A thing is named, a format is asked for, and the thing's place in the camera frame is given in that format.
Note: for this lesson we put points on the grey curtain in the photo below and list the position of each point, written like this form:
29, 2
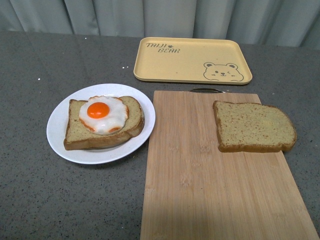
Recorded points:
294, 23

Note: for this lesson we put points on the metal cutting board handle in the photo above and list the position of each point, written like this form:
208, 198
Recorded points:
206, 90

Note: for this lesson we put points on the white round plate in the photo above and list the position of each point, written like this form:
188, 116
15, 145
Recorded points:
57, 125

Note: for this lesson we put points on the wooden cutting board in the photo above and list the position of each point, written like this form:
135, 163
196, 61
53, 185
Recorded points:
193, 191

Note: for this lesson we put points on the fried egg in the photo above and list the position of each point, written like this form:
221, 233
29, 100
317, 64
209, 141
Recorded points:
104, 115

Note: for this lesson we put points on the yellow bear tray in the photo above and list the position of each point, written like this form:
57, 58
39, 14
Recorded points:
191, 60

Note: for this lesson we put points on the bread slice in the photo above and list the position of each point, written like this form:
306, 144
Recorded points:
252, 127
79, 137

